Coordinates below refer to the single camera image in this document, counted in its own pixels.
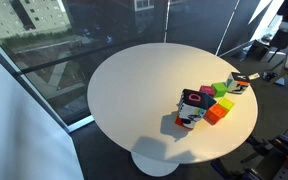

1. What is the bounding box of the soft block with letter A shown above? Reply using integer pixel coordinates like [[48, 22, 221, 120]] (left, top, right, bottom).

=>
[[226, 72, 250, 94]]

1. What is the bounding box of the soft block with letter D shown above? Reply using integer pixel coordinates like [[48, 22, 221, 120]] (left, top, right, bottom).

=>
[[178, 89, 216, 122]]

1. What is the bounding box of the round white table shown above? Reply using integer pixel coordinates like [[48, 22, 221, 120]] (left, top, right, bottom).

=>
[[87, 43, 258, 164]]

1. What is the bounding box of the pink plastic cube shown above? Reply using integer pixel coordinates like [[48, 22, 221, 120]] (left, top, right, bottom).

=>
[[199, 85, 215, 97]]

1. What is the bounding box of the orange plastic cube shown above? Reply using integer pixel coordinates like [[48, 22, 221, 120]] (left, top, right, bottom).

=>
[[204, 104, 227, 124]]

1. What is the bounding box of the green plastic cube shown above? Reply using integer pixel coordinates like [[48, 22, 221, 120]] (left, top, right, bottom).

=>
[[211, 82, 227, 98]]

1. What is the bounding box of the yellow plastic cube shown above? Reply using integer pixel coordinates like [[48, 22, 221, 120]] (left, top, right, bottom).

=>
[[218, 97, 235, 114]]

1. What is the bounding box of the black office chair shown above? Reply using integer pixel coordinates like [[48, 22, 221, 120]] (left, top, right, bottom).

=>
[[267, 0, 288, 64]]

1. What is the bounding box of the white table pedestal base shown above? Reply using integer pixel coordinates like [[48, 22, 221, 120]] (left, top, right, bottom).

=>
[[131, 152, 179, 177]]

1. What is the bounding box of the black clamp with orange handle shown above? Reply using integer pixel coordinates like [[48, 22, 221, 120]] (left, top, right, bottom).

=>
[[211, 129, 288, 180]]

